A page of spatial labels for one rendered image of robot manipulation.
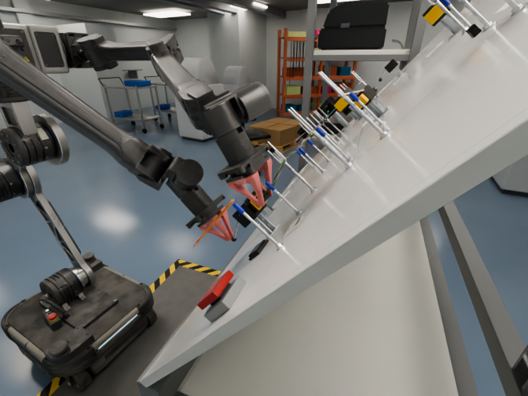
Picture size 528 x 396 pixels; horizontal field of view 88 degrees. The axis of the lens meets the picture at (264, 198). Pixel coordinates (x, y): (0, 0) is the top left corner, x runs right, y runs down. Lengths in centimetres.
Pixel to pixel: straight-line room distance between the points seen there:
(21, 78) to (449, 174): 64
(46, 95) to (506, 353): 89
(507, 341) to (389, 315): 30
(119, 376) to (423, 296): 145
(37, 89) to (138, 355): 146
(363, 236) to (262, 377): 53
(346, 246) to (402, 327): 63
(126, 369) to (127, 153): 135
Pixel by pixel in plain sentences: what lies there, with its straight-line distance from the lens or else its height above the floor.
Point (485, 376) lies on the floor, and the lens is 198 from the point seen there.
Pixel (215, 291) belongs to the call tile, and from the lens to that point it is 41.
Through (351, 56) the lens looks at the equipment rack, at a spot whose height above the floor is 143.
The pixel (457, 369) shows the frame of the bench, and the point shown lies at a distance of 84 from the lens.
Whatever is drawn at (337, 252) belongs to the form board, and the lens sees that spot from 25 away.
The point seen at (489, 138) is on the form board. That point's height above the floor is 137.
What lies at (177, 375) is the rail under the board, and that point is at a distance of 69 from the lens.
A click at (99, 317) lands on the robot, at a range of 175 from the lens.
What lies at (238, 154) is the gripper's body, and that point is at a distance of 50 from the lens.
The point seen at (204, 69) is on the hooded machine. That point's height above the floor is 127.
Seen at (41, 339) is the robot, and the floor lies 24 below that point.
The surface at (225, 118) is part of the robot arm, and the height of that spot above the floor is 133.
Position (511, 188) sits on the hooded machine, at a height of 8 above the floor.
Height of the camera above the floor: 142
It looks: 27 degrees down
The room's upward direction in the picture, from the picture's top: straight up
